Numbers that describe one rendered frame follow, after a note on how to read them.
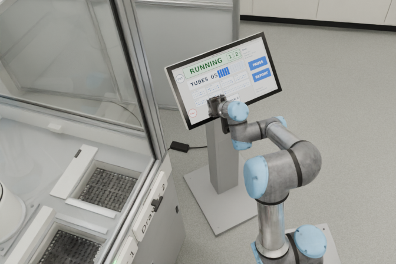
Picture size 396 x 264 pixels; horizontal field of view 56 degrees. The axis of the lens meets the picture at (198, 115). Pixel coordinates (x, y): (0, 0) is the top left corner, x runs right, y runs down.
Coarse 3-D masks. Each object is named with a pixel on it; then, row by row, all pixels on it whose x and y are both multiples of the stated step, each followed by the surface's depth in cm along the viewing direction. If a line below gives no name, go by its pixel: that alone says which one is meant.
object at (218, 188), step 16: (208, 128) 212; (208, 144) 226; (224, 144) 216; (224, 160) 228; (240, 160) 273; (192, 176) 266; (208, 176) 265; (224, 176) 241; (240, 176) 263; (192, 192) 258; (208, 192) 256; (224, 192) 255; (240, 192) 255; (208, 208) 249; (224, 208) 248; (240, 208) 247; (256, 208) 247; (224, 224) 241; (240, 224) 243
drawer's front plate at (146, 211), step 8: (160, 176) 163; (160, 184) 163; (152, 192) 158; (160, 192) 165; (152, 200) 157; (144, 208) 153; (152, 208) 159; (144, 216) 153; (152, 216) 162; (136, 224) 149; (144, 224) 155; (136, 232) 148; (144, 232) 157
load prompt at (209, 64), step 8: (216, 56) 176; (224, 56) 177; (232, 56) 178; (240, 56) 179; (200, 64) 174; (208, 64) 175; (216, 64) 176; (224, 64) 177; (184, 72) 172; (192, 72) 173; (200, 72) 174
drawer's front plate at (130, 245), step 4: (128, 240) 145; (132, 240) 146; (128, 244) 144; (132, 244) 146; (136, 244) 151; (124, 248) 143; (128, 248) 144; (132, 248) 147; (136, 248) 151; (124, 252) 142; (128, 252) 145; (120, 256) 141; (124, 256) 142; (128, 256) 145; (120, 260) 140; (124, 260) 142; (128, 260) 146; (132, 260) 150
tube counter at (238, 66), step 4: (232, 64) 178; (236, 64) 179; (240, 64) 179; (244, 64) 180; (220, 68) 177; (224, 68) 177; (228, 68) 178; (232, 68) 178; (236, 68) 179; (240, 68) 180; (244, 68) 180; (212, 72) 176; (216, 72) 176; (220, 72) 177; (224, 72) 177; (228, 72) 178; (232, 72) 178; (212, 76) 176; (216, 76) 176; (220, 76) 177; (224, 76) 177; (212, 80) 176
